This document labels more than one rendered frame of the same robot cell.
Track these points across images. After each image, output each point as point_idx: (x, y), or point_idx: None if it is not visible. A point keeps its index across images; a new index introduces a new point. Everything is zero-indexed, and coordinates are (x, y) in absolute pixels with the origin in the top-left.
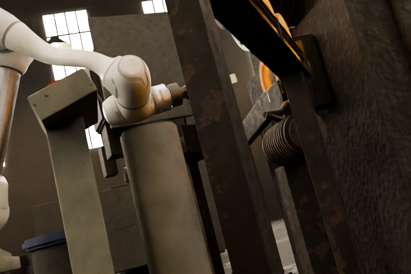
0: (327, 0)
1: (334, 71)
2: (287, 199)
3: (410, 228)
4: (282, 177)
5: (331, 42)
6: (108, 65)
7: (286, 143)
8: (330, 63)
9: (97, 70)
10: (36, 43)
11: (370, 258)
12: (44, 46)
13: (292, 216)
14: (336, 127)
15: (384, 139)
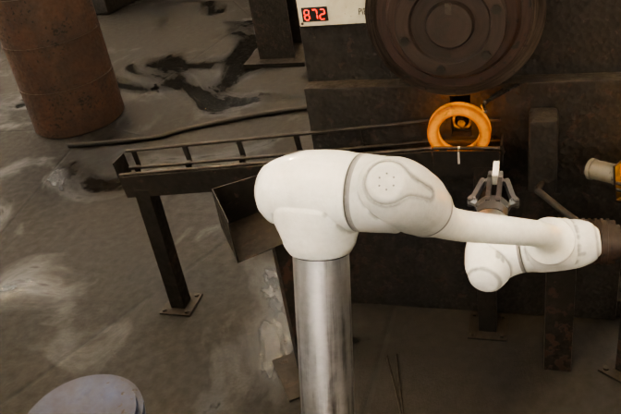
0: (606, 89)
1: (571, 152)
2: (559, 294)
3: (607, 283)
4: (564, 277)
5: (584, 126)
6: (573, 243)
7: (611, 259)
8: (567, 142)
9: (554, 249)
10: (458, 216)
11: (523, 297)
12: (466, 218)
13: (561, 307)
14: (538, 195)
15: (616, 221)
